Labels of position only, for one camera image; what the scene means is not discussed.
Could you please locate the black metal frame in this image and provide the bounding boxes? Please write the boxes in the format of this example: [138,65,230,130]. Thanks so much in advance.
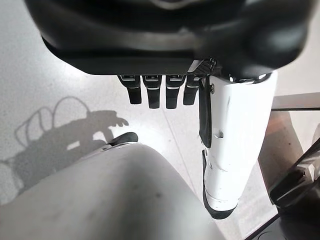
[249,124,320,240]

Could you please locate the grey robot body shell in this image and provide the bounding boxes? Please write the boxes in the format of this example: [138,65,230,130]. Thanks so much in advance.
[0,131,222,240]

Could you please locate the white robot lower leg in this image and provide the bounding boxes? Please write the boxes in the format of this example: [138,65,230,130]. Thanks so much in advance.
[198,69,280,221]

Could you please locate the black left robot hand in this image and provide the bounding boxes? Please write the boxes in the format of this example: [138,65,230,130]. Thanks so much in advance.
[24,0,309,110]

